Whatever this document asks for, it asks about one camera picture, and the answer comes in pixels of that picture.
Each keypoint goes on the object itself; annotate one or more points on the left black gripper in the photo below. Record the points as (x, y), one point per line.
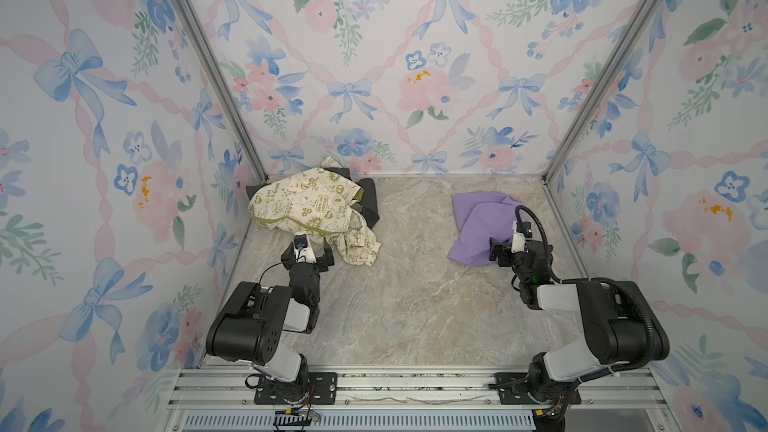
(321, 264)

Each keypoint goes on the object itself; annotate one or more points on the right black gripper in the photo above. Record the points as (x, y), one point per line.
(505, 249)

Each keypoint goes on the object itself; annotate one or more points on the purple cloth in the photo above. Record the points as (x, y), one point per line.
(481, 216)

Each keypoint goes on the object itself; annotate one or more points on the cream green patterned cloth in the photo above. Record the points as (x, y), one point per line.
(312, 202)

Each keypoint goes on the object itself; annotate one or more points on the black cloth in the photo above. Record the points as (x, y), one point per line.
(367, 205)

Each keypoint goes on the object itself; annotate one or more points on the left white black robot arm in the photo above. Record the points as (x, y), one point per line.
(250, 325)

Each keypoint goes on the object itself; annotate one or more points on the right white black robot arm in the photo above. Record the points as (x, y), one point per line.
(619, 330)

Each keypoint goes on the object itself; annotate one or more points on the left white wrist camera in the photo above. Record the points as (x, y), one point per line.
(302, 249)

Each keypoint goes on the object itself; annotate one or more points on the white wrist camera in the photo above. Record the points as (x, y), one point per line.
(302, 249)
(522, 234)

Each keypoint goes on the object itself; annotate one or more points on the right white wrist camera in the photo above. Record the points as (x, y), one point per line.
(522, 234)

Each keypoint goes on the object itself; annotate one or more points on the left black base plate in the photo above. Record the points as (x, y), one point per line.
(311, 388)

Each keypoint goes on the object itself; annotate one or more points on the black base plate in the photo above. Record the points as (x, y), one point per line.
(311, 388)
(515, 388)

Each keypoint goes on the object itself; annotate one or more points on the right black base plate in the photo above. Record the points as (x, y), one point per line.
(515, 388)

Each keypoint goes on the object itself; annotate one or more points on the aluminium mounting rail frame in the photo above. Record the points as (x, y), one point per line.
(221, 397)

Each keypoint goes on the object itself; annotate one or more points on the right aluminium corner post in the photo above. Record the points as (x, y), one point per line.
(642, 16)

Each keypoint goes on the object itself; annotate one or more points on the aluminium corner post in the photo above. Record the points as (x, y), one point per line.
(204, 52)
(642, 16)

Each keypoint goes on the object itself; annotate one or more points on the left aluminium corner post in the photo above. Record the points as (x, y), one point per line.
(204, 52)

